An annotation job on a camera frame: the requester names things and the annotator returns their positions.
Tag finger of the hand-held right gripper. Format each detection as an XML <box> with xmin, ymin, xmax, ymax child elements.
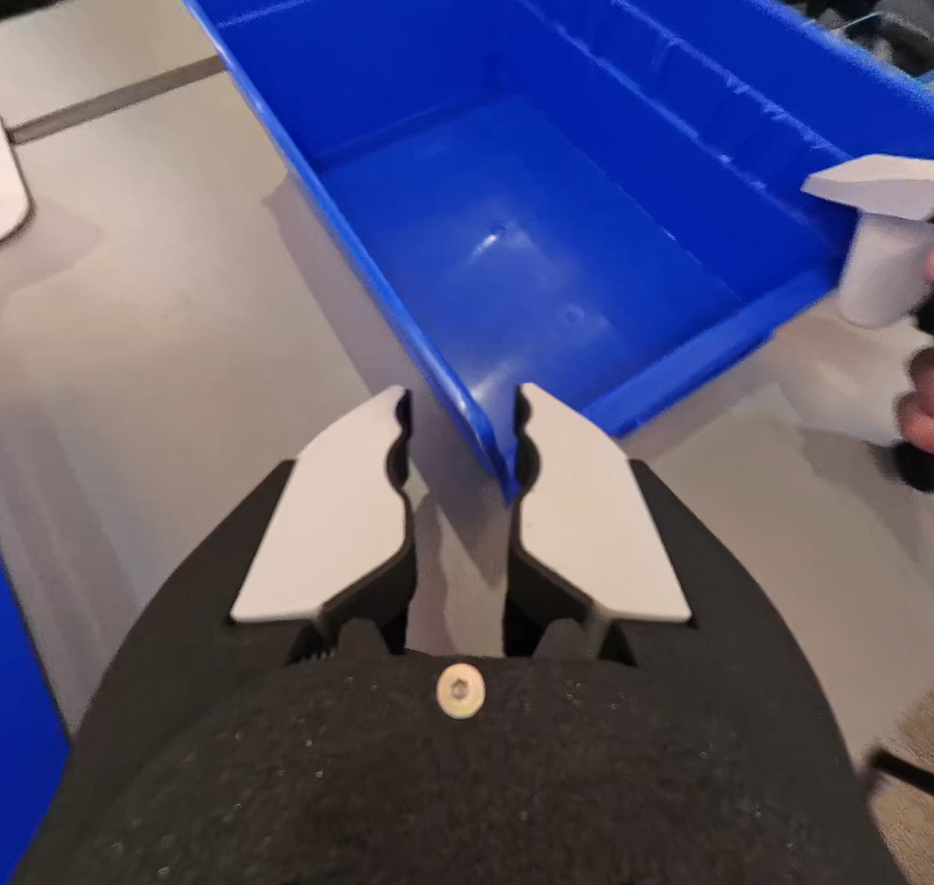
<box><xmin>801</xmin><ymin>156</ymin><xmax>934</xmax><ymax>329</ymax></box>

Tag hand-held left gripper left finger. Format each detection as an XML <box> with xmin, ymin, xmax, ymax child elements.
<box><xmin>230</xmin><ymin>385</ymin><xmax>418</xmax><ymax>660</ymax></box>

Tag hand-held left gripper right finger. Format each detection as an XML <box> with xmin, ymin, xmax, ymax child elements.
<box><xmin>503</xmin><ymin>383</ymin><xmax>693</xmax><ymax>660</ymax></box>

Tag blue plastic bin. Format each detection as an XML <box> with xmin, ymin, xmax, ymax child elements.
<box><xmin>0</xmin><ymin>557</ymin><xmax>72</xmax><ymax>828</ymax></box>
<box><xmin>159</xmin><ymin>0</ymin><xmax>934</xmax><ymax>507</ymax></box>

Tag grey desk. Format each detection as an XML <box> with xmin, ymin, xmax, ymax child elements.
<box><xmin>0</xmin><ymin>0</ymin><xmax>934</xmax><ymax>777</ymax></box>

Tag person's right hand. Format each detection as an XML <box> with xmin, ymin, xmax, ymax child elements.
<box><xmin>896</xmin><ymin>389</ymin><xmax>934</xmax><ymax>456</ymax></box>

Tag white document stand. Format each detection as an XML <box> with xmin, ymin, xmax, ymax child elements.
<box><xmin>0</xmin><ymin>119</ymin><xmax>35</xmax><ymax>244</ymax></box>

